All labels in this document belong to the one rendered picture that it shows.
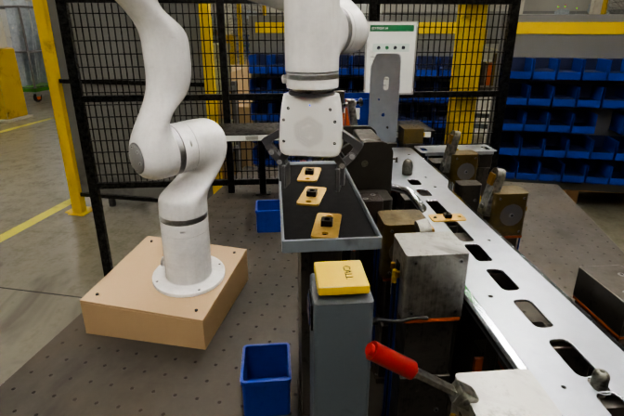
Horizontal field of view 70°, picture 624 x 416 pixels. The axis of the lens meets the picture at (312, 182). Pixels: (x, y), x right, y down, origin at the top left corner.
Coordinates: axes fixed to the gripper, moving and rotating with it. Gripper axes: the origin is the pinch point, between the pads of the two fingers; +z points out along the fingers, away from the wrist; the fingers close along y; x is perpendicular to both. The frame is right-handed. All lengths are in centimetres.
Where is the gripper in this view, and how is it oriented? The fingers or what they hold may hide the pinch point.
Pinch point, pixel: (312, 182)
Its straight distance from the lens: 76.1
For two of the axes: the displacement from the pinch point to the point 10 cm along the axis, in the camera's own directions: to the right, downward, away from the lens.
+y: 9.8, 0.7, -1.8
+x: 1.9, -3.3, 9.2
